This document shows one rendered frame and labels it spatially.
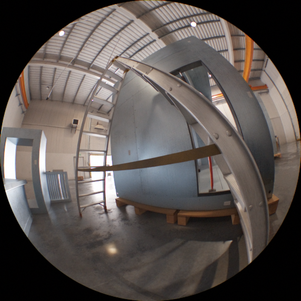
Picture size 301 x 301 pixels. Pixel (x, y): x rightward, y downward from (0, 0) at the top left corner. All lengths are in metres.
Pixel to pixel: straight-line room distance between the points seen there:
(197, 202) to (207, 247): 0.54
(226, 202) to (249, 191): 0.86
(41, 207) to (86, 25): 8.00
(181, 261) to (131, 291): 0.42
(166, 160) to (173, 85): 0.27
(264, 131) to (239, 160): 0.98
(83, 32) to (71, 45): 1.21
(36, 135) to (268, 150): 3.34
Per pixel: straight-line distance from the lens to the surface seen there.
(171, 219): 1.24
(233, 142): 0.27
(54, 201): 2.89
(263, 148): 1.19
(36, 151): 2.19
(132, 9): 7.35
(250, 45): 9.31
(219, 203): 1.15
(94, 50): 8.02
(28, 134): 2.35
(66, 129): 10.68
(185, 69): 1.68
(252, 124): 1.16
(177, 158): 0.27
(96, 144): 10.77
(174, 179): 1.12
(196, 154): 0.26
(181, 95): 0.33
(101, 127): 10.80
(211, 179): 1.10
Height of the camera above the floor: 0.79
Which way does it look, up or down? 8 degrees up
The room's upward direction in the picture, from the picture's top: 7 degrees counter-clockwise
